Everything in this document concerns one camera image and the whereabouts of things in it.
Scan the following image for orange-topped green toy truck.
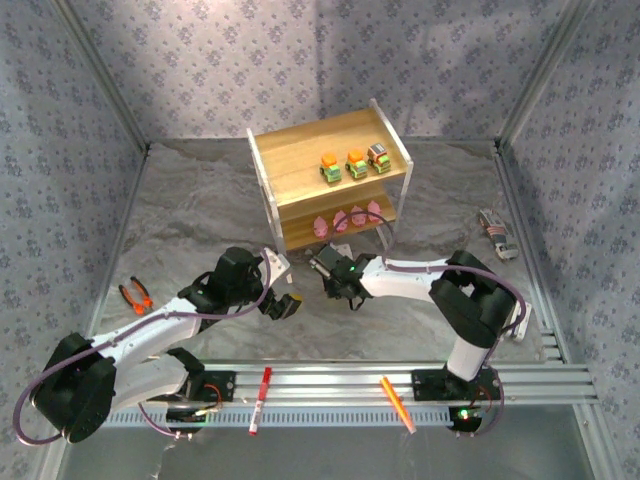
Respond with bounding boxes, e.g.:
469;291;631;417
319;152;345;186
344;148;369;180

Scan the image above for grey-topped green toy truck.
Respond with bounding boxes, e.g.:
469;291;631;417
366;142;392;175

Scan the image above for red whiteboard marker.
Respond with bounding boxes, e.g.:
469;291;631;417
248;366;274;437

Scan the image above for orange pen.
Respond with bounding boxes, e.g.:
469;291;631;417
378;374;418;435

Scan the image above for white toy car with flag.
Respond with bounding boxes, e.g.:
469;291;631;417
475;208;520;262

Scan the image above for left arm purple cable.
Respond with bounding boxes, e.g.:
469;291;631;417
12;259;274;446

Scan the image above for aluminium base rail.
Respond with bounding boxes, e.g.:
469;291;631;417
149;358;600;407

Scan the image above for wooden shelf with white frame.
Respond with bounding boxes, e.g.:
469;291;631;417
246;97;415;261

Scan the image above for orange-handled pliers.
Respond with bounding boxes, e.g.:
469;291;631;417
117;275;155;317

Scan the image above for grey slotted cable duct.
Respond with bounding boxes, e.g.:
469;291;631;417
102;405;484;430

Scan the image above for aluminium table side rail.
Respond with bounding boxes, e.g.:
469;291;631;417
493;144;571;364
82;144;152;351

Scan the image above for silver metal bracket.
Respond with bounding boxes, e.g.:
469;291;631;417
509;302;535;344

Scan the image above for aluminium frame post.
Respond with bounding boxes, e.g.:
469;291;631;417
494;0;596;151
49;0;152;156

